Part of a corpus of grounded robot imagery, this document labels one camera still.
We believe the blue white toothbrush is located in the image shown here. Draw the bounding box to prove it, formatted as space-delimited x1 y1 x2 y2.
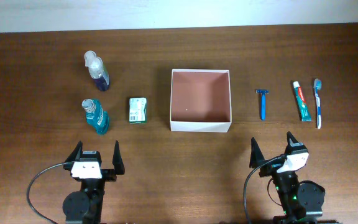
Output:
313 78 322 129

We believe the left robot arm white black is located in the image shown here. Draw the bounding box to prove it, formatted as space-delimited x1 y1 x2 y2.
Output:
62 141 125 224

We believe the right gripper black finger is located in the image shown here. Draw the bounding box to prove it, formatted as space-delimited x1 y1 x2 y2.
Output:
249 137 265 168
285 131 305 155

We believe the teal mouthwash bottle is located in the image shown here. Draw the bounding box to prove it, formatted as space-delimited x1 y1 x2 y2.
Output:
81 99 109 135

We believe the green red toothpaste tube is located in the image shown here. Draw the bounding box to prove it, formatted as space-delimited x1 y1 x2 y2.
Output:
293 81 311 122

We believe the blue disposable razor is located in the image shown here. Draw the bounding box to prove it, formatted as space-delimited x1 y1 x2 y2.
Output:
255 89 269 121

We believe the white open cardboard box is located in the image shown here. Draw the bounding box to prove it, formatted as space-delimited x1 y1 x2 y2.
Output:
170 69 232 133

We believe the green white soap packet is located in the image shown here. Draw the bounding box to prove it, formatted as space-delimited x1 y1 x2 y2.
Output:
129 97 147 124

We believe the dark blue pump bottle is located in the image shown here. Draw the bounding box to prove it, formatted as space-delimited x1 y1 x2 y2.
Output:
84 50 110 91

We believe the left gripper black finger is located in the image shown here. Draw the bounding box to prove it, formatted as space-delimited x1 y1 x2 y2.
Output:
65 141 83 162
112 140 125 175

